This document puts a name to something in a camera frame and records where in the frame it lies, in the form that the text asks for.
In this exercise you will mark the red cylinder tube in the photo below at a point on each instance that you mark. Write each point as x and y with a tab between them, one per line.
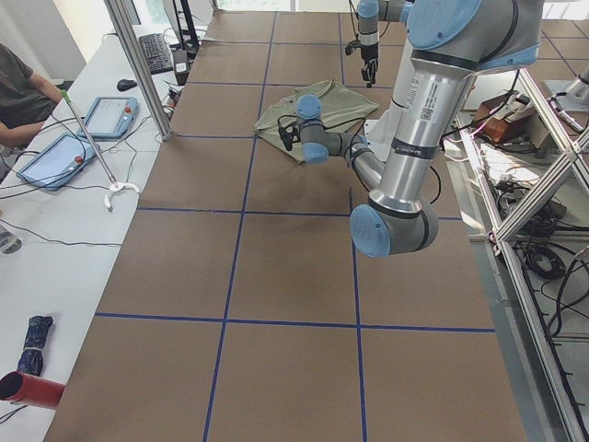
26	389

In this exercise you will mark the aluminium frame post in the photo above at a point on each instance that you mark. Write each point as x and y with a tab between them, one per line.
123	26

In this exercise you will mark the brown box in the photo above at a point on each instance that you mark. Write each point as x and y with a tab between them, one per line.
507	123

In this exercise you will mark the blue teach pendant near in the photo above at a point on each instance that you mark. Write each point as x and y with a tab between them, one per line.
58	163

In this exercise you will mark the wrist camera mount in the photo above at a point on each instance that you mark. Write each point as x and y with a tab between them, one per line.
351	46
289	133

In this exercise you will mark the folded dark blue umbrella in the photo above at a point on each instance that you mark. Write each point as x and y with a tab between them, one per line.
31	359

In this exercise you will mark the blue teach pendant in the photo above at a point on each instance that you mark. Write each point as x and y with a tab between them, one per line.
58	163
110	118

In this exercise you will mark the aluminium frame truss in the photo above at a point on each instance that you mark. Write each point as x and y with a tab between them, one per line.
504	230

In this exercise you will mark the black power adapter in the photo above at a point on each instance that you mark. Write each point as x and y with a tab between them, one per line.
181	66

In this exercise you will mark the grabber stick green tip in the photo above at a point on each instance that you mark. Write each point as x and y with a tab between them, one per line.
115	185

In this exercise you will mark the olive green long-sleeve shirt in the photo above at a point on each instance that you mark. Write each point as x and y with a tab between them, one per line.
340	107

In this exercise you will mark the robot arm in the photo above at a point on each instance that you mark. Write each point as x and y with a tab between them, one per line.
370	14
451	41

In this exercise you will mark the black computer mouse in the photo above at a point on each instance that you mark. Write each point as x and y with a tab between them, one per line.
126	84

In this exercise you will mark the blue teach pendant far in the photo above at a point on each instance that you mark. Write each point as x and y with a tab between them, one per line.
110	118

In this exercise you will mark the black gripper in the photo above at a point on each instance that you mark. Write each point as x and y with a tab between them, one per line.
369	54

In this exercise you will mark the black keyboard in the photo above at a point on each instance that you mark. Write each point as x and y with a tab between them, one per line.
156	53

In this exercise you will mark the seated person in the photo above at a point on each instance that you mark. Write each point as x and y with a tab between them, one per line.
27	100

